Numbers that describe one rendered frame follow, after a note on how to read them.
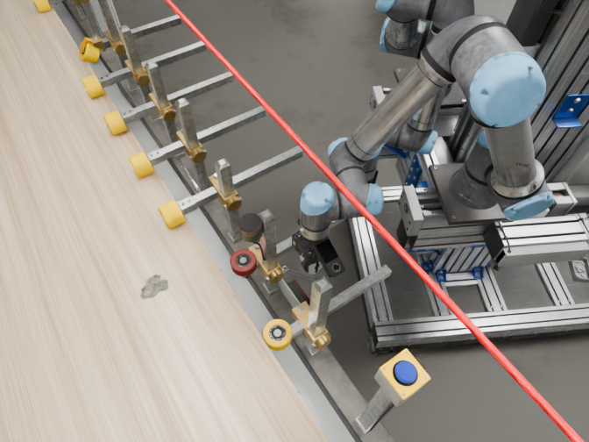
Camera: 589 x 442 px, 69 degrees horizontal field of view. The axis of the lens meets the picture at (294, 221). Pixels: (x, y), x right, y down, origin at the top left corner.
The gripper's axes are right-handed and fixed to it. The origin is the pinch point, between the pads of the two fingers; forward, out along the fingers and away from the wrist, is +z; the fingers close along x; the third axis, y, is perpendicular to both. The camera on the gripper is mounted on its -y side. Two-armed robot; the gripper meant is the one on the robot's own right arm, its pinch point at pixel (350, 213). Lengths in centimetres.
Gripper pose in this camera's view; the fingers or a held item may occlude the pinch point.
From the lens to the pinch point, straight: 151.3
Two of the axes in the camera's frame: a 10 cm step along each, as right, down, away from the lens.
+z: -0.1, 5.7, 8.2
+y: 8.3, -4.5, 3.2
